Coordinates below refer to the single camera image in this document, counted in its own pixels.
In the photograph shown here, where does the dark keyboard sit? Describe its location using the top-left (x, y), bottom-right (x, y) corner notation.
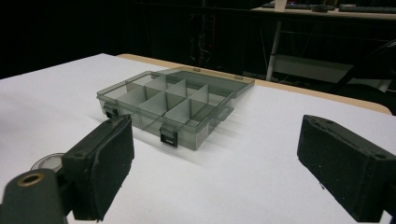
top-left (338, 4), bottom-right (396, 14)

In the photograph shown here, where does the dark chair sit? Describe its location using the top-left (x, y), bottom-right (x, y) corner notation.
top-left (330, 39), bottom-right (396, 94)

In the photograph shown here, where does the white shelf board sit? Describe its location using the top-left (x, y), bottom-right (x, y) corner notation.
top-left (274, 54), bottom-right (357, 84)

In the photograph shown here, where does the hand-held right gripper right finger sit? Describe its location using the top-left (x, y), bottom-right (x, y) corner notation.
top-left (297, 115), bottom-right (396, 223)

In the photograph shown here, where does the round clear tape roll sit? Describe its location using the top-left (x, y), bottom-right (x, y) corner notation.
top-left (30, 152), bottom-right (66, 174)

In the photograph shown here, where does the wooden desk with white legs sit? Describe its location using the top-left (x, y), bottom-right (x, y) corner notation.
top-left (251, 0), bottom-right (396, 82)

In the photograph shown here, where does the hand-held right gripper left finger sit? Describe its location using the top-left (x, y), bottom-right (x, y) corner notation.
top-left (61, 114), bottom-right (135, 222)

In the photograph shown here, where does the clear grey plastic organizer box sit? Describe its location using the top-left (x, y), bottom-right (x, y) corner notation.
top-left (96, 65), bottom-right (256, 151)

